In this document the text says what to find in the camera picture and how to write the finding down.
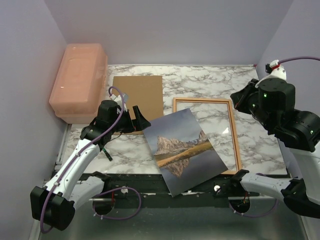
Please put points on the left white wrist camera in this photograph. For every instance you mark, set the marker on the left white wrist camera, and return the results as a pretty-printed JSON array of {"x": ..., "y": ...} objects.
[{"x": 120, "y": 100}]

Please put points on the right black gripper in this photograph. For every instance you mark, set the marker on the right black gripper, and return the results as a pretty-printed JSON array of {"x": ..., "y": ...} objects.
[{"x": 239, "y": 97}]

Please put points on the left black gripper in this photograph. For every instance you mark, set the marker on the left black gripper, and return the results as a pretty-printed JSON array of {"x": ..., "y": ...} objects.
[{"x": 140, "y": 123}]

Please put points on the orange wooden picture frame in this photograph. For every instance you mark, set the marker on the orange wooden picture frame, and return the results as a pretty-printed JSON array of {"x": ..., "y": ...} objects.
[{"x": 216, "y": 118}]

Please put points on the mountain landscape photo print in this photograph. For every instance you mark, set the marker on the mountain landscape photo print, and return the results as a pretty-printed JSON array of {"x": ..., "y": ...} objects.
[{"x": 182, "y": 151}]

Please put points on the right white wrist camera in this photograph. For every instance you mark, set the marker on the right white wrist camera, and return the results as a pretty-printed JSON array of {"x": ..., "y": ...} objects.
[{"x": 274, "y": 69}]

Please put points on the small black green connector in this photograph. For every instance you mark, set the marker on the small black green connector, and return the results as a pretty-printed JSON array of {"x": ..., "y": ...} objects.
[{"x": 107, "y": 154}]

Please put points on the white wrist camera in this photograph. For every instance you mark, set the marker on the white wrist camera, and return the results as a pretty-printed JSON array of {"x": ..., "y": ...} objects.
[
  {"x": 120, "y": 100},
  {"x": 274, "y": 69}
]

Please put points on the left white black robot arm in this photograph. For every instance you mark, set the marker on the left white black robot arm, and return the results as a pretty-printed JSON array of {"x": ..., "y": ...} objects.
[{"x": 54, "y": 204}]

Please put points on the pink translucent plastic box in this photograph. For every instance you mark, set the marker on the pink translucent plastic box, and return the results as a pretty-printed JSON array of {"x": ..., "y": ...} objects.
[{"x": 80, "y": 84}]

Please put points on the aluminium extrusion rail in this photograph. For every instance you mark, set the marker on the aluminium extrusion rail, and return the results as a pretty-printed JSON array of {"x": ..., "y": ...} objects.
[{"x": 35, "y": 232}]

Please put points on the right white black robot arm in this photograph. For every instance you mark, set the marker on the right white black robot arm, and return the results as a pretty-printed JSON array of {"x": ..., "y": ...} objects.
[{"x": 272, "y": 103}]

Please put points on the brown cardboard backing board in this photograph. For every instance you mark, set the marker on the brown cardboard backing board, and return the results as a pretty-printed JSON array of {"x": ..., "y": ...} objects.
[{"x": 146, "y": 92}]

